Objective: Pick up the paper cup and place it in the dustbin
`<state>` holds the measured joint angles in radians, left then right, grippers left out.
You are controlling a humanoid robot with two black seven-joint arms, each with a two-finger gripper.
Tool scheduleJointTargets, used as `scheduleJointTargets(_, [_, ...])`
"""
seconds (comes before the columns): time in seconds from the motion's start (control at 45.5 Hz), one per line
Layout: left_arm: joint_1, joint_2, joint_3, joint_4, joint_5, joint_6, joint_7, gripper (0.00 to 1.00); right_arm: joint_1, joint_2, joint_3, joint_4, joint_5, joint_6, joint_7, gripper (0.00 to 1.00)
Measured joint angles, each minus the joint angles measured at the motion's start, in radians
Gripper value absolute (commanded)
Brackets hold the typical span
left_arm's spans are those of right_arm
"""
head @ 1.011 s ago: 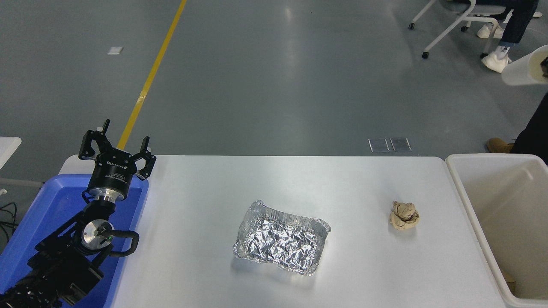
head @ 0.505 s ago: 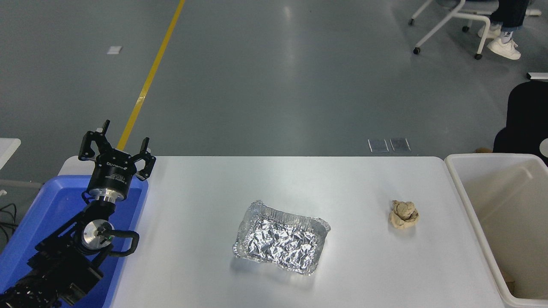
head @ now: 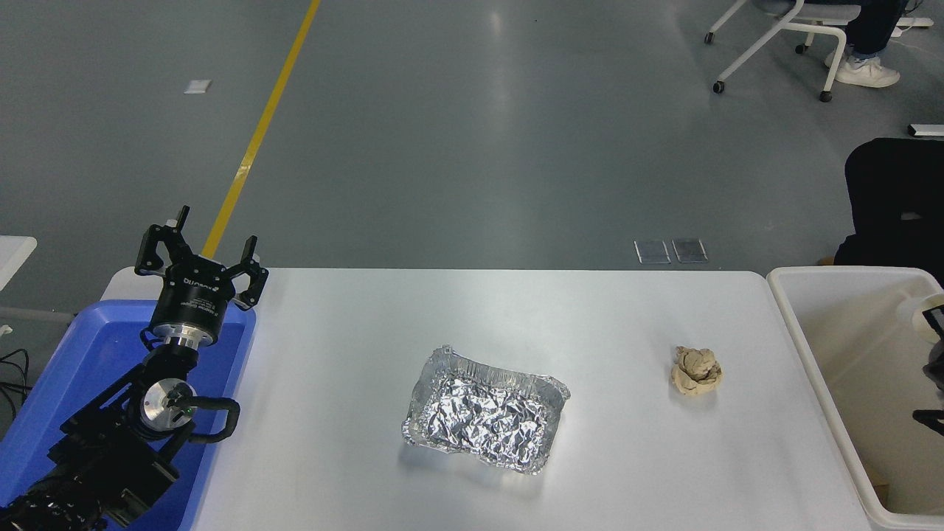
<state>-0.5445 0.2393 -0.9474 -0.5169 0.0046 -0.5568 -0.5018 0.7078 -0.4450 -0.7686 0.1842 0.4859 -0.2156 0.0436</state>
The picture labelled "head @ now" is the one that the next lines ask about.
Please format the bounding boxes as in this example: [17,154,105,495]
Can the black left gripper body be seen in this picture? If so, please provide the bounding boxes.
[150,260,238,336]

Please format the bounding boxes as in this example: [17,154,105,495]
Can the white paper cup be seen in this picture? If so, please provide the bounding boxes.
[895,292,944,344]

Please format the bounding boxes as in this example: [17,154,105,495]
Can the large pale plastic bin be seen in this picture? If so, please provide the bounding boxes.
[767,266,944,531]

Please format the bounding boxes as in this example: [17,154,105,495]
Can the blue plastic tray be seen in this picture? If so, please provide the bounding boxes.
[0,299,257,531]

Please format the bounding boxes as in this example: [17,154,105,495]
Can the white side table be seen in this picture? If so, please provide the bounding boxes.
[0,235,39,292]

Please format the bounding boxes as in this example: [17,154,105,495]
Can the crumpled tan paper ball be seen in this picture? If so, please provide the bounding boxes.
[670,345,724,398]

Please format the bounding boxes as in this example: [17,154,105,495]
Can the seated person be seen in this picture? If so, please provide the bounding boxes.
[825,0,909,89]

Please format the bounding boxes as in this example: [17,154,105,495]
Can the crinkled foil tray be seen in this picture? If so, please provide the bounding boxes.
[401,344,572,475]

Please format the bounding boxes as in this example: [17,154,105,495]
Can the white wheeled office chair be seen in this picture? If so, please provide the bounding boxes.
[704,0,862,103]

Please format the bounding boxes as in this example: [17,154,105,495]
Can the black floor cables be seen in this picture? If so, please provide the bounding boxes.
[0,349,32,414]

